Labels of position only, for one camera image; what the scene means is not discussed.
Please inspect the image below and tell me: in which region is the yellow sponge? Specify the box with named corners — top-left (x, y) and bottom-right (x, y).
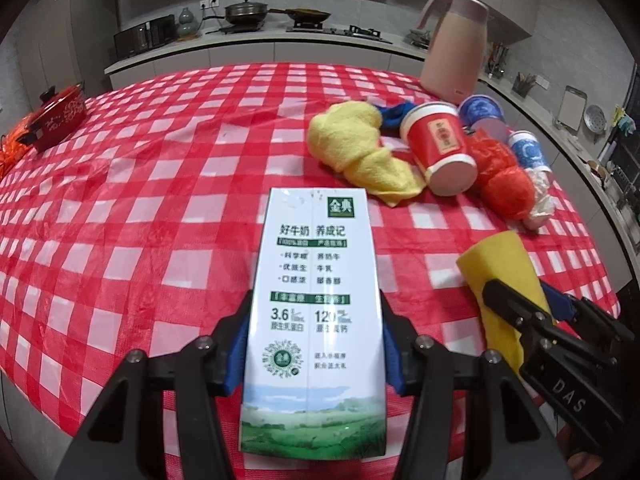
top-left (457, 231), bottom-right (551, 372)

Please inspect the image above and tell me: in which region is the green white milk carton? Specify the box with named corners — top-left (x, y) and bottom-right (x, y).
top-left (240, 188), bottom-right (386, 460)

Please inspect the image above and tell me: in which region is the orange plastic bag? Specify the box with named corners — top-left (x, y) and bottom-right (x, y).
top-left (468, 129), bottom-right (536, 221)
top-left (0, 125), bottom-right (32, 179)

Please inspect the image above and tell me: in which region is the yellow cloth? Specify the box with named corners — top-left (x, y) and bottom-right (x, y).
top-left (307, 101), bottom-right (426, 207)

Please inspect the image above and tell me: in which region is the blue cloth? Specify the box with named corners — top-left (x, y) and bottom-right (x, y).
top-left (376, 101), bottom-right (416, 138)

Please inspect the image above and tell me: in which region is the white plastic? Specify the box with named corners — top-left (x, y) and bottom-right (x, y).
top-left (523, 168), bottom-right (555, 231)

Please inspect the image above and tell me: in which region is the red white checkered tablecloth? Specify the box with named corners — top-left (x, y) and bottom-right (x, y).
top-left (0, 62), bottom-right (622, 480)

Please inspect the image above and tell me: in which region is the blue white paper cup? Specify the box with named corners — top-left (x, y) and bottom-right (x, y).
top-left (506, 130), bottom-right (552, 181)

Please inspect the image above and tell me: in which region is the round metal strainer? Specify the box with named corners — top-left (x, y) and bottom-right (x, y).
top-left (584, 104), bottom-right (608, 136)

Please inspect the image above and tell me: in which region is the white cutting board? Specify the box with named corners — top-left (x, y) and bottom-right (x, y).
top-left (556, 86), bottom-right (587, 133)

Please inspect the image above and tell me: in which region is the utensil holder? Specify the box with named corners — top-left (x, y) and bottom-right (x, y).
top-left (512, 72), bottom-right (537, 99)

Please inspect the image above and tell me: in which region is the pink thermos jug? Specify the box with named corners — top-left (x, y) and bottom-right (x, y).
top-left (416, 0), bottom-right (489, 105)

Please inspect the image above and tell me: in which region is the red enamel pot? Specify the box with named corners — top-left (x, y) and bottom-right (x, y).
top-left (17, 82), bottom-right (87, 153)

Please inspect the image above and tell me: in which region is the orange plastic bag at edge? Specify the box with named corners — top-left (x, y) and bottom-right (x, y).
top-left (0, 125), bottom-right (32, 179)

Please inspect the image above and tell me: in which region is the gas stove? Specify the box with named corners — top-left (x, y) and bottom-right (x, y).
top-left (285, 23), bottom-right (394, 45)

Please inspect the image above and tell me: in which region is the green ceramic vase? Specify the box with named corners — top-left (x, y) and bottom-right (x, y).
top-left (177, 8), bottom-right (200, 38)

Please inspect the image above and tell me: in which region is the black microwave oven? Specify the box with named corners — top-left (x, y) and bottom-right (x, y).
top-left (114, 14), bottom-right (177, 60)

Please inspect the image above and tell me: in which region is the dark cooking pot with lid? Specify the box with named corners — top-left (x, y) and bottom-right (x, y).
top-left (224, 0), bottom-right (269, 26)

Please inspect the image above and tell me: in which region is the black frying pan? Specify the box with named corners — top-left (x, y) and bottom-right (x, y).
top-left (268, 8), bottom-right (331, 29)

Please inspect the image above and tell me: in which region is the beige refrigerator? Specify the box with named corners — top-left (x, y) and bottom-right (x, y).
top-left (17, 0), bottom-right (118, 110)

